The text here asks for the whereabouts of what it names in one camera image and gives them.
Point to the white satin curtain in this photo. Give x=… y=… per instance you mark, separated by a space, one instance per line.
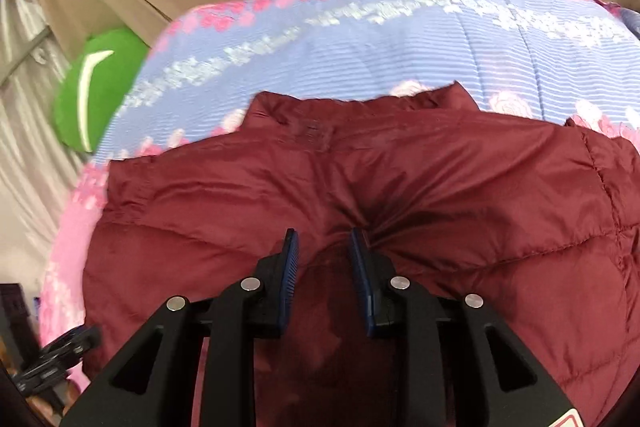
x=37 y=171

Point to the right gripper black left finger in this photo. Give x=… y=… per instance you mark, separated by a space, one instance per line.
x=277 y=274

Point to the pink floral bed quilt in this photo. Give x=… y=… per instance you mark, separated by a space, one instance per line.
x=555 y=60

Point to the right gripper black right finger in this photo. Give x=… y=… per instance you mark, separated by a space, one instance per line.
x=372 y=275

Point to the maroon quilted down jacket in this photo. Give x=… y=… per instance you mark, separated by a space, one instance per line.
x=540 y=219

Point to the green plush pillow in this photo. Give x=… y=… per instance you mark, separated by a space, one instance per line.
x=94 y=87

